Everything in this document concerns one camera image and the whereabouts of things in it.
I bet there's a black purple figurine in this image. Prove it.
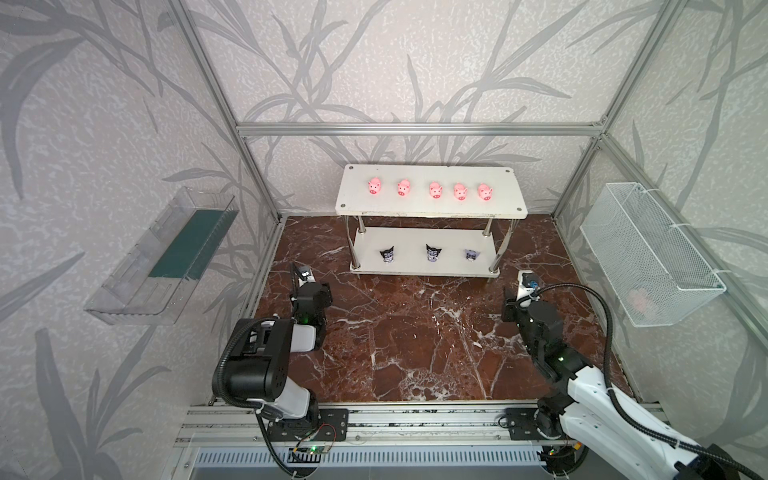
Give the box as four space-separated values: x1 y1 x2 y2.
425 244 442 263
379 246 395 264

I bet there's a pink pig toy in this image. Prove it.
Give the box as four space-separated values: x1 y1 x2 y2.
397 179 411 197
477 184 493 201
429 182 443 199
453 183 468 201
367 177 382 195

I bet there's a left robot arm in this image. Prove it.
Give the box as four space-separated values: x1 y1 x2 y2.
212 281 332 431

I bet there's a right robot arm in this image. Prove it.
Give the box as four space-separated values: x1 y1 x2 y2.
502 294 759 479

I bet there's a white two-tier shelf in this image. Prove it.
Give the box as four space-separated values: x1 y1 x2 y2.
335 164 528 279

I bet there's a pink toy in basket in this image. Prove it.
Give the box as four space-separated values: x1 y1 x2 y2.
628 288 657 316

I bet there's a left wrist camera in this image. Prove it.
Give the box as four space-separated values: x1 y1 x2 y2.
293 264 316 288

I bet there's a white wire mesh basket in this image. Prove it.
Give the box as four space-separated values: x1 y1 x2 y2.
580 182 727 328

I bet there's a clear plastic wall bin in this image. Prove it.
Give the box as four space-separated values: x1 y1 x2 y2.
84 187 239 326

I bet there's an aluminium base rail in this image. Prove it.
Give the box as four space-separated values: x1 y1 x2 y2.
174 400 564 447

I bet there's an aluminium cage frame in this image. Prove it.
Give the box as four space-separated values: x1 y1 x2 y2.
189 1 767 401

